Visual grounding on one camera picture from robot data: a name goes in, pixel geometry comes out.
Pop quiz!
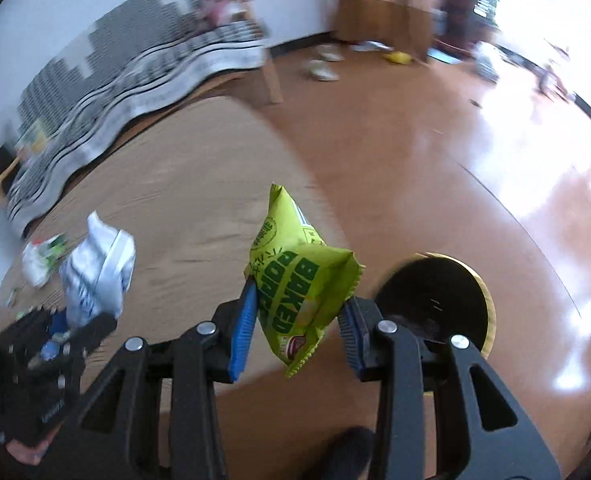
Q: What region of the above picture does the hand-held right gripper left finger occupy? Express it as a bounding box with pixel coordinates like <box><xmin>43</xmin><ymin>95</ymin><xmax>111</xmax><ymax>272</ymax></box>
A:
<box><xmin>36</xmin><ymin>280</ymin><xmax>261</xmax><ymax>480</ymax></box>

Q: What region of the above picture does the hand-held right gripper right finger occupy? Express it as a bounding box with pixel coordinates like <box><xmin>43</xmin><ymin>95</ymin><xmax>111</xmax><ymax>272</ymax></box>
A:
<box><xmin>339</xmin><ymin>297</ymin><xmax>562</xmax><ymax>480</ymax></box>

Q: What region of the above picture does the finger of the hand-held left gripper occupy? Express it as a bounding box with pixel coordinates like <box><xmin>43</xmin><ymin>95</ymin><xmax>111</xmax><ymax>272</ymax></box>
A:
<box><xmin>63</xmin><ymin>312</ymin><xmax>120</xmax><ymax>361</ymax></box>

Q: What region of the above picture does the green snack packet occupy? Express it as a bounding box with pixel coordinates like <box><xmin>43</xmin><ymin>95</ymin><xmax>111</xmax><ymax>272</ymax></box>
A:
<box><xmin>246</xmin><ymin>183</ymin><xmax>365</xmax><ymax>380</ymax></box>

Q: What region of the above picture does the black bin with gold rim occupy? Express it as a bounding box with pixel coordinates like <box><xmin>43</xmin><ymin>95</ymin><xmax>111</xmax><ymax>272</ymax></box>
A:
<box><xmin>373</xmin><ymin>251</ymin><xmax>497</xmax><ymax>396</ymax></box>

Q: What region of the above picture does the white and green packet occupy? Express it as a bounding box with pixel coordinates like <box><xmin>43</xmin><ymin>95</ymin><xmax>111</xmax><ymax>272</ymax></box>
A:
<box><xmin>22</xmin><ymin>234</ymin><xmax>71</xmax><ymax>288</ymax></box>

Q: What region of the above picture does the wooden sofa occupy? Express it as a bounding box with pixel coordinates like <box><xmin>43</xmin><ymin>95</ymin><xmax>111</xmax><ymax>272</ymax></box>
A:
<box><xmin>0</xmin><ymin>0</ymin><xmax>284</xmax><ymax>208</ymax></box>

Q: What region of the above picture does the black and white striped blanket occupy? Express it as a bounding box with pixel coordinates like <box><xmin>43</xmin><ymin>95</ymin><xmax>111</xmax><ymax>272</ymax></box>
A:
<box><xmin>6</xmin><ymin>0</ymin><xmax>271</xmax><ymax>238</ymax></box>

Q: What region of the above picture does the white paper scrap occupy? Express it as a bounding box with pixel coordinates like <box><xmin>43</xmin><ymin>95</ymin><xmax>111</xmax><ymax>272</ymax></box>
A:
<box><xmin>350</xmin><ymin>40</ymin><xmax>391</xmax><ymax>54</ymax></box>

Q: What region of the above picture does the clear plastic bag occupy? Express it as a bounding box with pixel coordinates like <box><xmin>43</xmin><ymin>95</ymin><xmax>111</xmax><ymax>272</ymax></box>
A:
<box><xmin>474</xmin><ymin>42</ymin><xmax>502</xmax><ymax>82</ymax></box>

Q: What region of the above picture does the pink pillow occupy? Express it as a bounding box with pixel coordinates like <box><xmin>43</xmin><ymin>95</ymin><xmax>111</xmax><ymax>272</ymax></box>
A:
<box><xmin>196</xmin><ymin>0</ymin><xmax>242</xmax><ymax>27</ymax></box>

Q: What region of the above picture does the brown curtain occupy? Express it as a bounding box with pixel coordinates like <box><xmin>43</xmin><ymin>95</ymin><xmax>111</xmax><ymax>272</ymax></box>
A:
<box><xmin>333</xmin><ymin>0</ymin><xmax>437</xmax><ymax>59</ymax></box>

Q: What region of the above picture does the large plant in dark pot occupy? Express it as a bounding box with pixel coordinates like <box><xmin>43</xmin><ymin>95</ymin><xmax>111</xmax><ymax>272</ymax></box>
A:
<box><xmin>436</xmin><ymin>0</ymin><xmax>503</xmax><ymax>53</ymax></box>

